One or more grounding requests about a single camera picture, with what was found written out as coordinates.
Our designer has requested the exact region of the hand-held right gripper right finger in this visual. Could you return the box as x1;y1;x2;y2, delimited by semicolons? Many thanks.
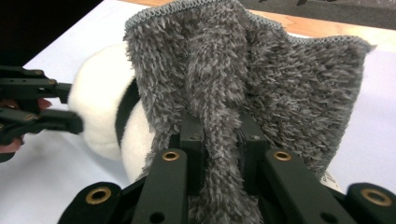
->
237;111;273;197

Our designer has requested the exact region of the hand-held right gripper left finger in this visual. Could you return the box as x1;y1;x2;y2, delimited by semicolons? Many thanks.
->
169;111;206;196

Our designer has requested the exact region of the panda plush toy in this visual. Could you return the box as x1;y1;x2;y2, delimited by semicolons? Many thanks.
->
67;42;344;194

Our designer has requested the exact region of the grey fluffy towel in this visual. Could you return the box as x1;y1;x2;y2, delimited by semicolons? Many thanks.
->
123;0;378;224

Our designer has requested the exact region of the white table mat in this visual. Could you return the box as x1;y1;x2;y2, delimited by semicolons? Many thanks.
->
0;0;396;224

